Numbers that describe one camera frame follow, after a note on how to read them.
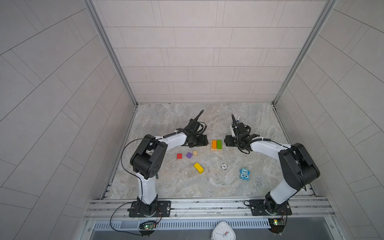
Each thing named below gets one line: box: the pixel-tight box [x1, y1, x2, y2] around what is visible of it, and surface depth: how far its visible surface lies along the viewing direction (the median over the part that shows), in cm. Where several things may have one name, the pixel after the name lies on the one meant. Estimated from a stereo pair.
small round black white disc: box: [220, 163, 228, 170], surface depth 86 cm
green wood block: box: [216, 140, 223, 150], surface depth 93 cm
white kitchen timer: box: [211, 221, 236, 240], surface depth 64 cm
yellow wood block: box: [193, 162, 204, 174], surface depth 84 cm
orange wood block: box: [211, 140, 217, 149], surface depth 94 cm
